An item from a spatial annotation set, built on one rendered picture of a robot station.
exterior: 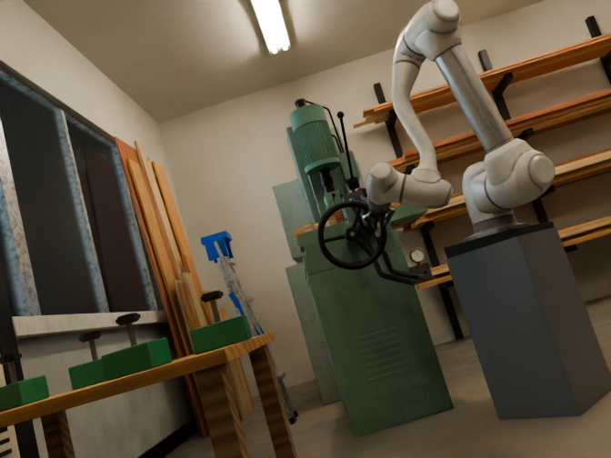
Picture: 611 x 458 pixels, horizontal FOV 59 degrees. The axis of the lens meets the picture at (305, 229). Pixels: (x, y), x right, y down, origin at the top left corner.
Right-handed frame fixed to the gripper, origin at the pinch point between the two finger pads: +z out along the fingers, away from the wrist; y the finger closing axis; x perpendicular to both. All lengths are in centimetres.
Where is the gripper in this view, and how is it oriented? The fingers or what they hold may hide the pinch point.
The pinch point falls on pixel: (377, 229)
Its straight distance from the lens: 219.6
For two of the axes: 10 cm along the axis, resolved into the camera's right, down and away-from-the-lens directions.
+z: 0.8, 4.9, 8.7
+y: -9.7, 2.6, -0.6
